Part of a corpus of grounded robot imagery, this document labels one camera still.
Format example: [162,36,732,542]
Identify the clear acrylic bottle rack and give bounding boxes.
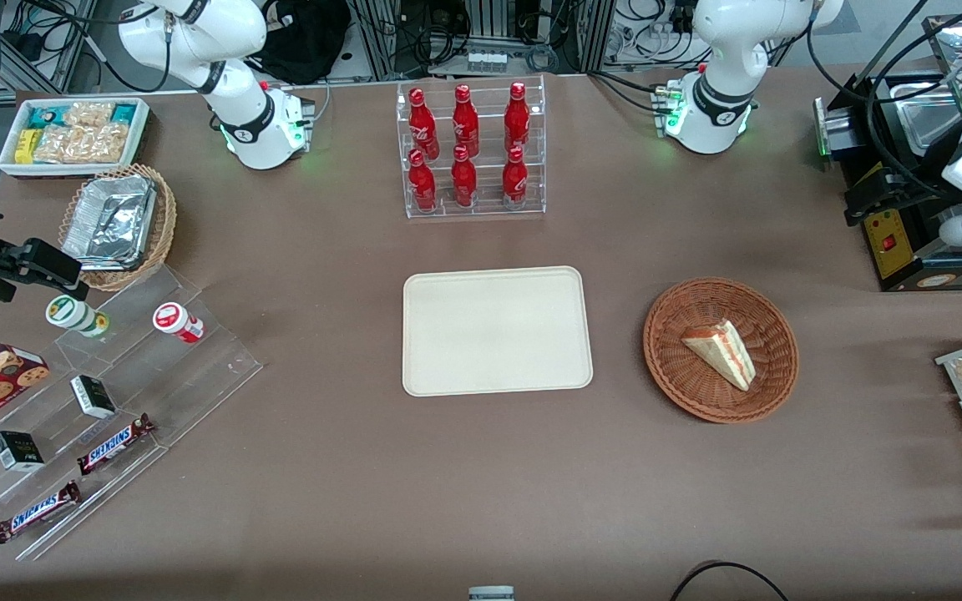
[395,74,548,220]

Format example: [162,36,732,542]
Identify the light wicker basket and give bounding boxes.
[58,163,178,293]

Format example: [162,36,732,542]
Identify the black bag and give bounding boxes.
[249,0,353,85]

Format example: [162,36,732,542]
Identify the small clear cracker bag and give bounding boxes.
[63,101,115,129]

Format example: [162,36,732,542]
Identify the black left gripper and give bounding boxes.
[843,134,962,227]

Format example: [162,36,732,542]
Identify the black appliance with yellow panel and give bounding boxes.
[813,71,962,293]

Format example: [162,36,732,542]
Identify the large clear cracker bag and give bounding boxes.
[33,124,129,164]

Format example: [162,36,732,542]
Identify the cream plastic tray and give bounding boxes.
[402,265,595,398]

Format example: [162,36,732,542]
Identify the small black box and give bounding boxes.
[69,374,118,421]
[0,430,46,473]

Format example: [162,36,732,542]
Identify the aluminium foil container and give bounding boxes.
[61,174,157,272]

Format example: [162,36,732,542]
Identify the brown wicker basket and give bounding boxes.
[642,276,800,425]

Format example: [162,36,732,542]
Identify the black cable loop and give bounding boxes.
[668,560,792,601]

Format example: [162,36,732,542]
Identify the wrapped triangle sandwich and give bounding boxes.
[680,319,758,392]

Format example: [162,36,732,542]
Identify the green lidded cup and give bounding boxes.
[45,295,111,339]

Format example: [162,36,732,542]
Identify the red cola bottle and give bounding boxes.
[450,144,478,209]
[408,87,441,160]
[503,81,531,152]
[407,149,438,213]
[501,145,529,208]
[451,83,481,159]

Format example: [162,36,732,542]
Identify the thick black cable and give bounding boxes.
[805,0,962,194]

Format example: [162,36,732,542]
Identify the white snack bin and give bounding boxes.
[0,96,152,180]

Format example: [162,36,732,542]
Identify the red lidded cup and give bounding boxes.
[153,301,205,345]

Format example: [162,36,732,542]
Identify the clear acrylic tiered stand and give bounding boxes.
[0,265,264,563]

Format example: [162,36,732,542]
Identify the Snickers chocolate bar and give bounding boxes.
[76,412,157,477]
[0,480,84,546]

